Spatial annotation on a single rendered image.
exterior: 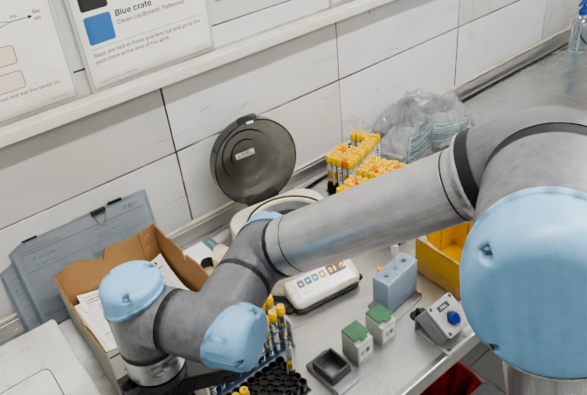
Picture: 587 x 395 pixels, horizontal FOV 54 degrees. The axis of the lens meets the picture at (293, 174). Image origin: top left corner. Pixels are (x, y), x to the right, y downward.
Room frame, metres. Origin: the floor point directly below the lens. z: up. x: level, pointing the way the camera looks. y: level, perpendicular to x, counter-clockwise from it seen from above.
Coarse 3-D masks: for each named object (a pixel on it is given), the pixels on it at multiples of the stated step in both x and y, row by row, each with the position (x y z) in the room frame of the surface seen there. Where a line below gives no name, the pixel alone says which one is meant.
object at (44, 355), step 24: (24, 336) 0.62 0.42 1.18; (48, 336) 0.61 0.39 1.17; (0, 360) 0.58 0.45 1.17; (24, 360) 0.57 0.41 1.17; (48, 360) 0.57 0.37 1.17; (72, 360) 0.56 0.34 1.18; (0, 384) 0.53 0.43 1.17; (24, 384) 0.53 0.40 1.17; (48, 384) 0.52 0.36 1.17; (72, 384) 0.52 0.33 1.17
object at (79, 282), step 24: (144, 240) 1.04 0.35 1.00; (168, 240) 1.01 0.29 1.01; (72, 264) 0.95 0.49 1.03; (96, 264) 0.98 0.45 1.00; (120, 264) 1.00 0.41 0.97; (168, 264) 1.04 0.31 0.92; (192, 264) 0.93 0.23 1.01; (72, 288) 0.94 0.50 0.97; (96, 288) 0.97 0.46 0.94; (192, 288) 0.95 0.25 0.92; (72, 312) 0.87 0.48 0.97; (96, 312) 0.89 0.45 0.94; (96, 336) 0.83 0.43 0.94; (120, 360) 0.71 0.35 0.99
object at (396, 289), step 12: (396, 264) 0.90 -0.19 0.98; (408, 264) 0.89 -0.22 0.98; (384, 276) 0.86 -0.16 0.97; (396, 276) 0.86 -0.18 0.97; (408, 276) 0.88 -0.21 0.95; (384, 288) 0.84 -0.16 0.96; (396, 288) 0.85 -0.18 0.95; (408, 288) 0.88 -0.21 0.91; (384, 300) 0.84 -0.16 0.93; (396, 300) 0.85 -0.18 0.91; (408, 300) 0.88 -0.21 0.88; (396, 312) 0.85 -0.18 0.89
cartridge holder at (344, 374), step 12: (312, 360) 0.75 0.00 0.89; (324, 360) 0.74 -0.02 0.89; (336, 360) 0.74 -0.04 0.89; (312, 372) 0.72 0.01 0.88; (324, 372) 0.70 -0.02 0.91; (336, 372) 0.69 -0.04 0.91; (348, 372) 0.71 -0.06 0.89; (324, 384) 0.70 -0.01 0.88; (336, 384) 0.69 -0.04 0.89; (348, 384) 0.68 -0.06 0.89
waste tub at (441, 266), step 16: (464, 224) 1.02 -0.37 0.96; (416, 240) 0.97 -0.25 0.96; (432, 240) 1.00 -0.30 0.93; (448, 240) 1.03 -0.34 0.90; (464, 240) 1.02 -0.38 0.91; (416, 256) 0.97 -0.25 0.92; (432, 256) 0.93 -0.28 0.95; (448, 256) 0.90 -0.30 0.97; (432, 272) 0.93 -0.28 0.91; (448, 272) 0.90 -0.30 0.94; (448, 288) 0.89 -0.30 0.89
